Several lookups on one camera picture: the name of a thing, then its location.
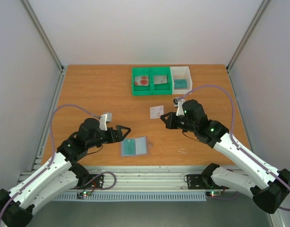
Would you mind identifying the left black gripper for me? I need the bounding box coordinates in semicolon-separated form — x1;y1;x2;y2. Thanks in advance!
87;126;131;149

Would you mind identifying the white floral VIP card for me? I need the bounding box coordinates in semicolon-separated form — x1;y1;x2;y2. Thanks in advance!
150;105;164;119

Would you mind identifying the teal card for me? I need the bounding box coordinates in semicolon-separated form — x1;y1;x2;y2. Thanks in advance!
121;139;136;157
174;79;188;89

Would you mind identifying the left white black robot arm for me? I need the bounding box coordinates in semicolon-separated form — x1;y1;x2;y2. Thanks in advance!
0;118;131;227

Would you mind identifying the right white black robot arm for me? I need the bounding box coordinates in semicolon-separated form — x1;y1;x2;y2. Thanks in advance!
160;99;290;214

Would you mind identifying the teal card in bin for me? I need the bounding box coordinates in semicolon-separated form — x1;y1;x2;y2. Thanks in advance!
174;79;188;89

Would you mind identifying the grey card in bin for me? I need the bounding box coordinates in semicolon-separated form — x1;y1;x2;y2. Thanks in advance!
154;75;168;85

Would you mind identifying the red patterned card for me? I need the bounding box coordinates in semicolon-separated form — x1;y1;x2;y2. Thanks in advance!
134;76;149;87

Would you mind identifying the middle green bin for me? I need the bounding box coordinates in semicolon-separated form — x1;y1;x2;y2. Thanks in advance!
151;67;172;95

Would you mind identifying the green bin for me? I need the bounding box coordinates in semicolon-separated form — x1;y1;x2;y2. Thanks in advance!
151;67;172;95
131;67;152;96

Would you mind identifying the left green bin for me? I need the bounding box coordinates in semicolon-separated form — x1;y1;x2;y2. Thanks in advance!
131;67;152;96

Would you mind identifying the white bin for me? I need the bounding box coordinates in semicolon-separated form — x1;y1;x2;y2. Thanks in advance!
170;66;193;95

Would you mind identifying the left circuit board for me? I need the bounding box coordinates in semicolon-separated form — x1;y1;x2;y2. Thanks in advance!
76;191;92;199

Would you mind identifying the circuit board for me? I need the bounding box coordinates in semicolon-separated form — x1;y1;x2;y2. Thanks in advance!
206;191;224;197
76;191;92;199

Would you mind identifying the right circuit board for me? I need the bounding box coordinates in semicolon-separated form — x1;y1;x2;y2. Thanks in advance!
206;191;224;197

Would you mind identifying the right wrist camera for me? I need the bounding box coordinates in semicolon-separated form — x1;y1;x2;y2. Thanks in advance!
173;98;185;116

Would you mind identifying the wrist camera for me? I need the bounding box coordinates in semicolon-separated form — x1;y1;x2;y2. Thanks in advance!
99;112;112;131
173;98;185;116

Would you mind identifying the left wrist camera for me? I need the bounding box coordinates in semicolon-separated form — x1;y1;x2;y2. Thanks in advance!
99;112;112;131

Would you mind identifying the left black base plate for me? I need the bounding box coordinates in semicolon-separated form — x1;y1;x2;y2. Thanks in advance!
73;174;104;190

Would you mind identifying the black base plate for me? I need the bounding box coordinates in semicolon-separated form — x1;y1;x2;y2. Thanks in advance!
73;174;104;190
183;174;228;190

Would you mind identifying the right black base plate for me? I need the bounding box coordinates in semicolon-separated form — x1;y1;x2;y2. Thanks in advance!
183;174;228;190

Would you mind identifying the grey slotted cable duct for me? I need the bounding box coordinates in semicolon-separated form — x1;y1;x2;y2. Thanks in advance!
54;192;206;202

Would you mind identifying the right aluminium corner post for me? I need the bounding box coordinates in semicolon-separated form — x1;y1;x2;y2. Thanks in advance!
226;0;271;74

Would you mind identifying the aluminium corner post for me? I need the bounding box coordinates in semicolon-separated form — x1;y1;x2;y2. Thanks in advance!
226;0;271;74
20;0;64;72

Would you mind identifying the left aluminium corner post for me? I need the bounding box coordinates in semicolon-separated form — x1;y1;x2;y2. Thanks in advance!
20;0;64;72

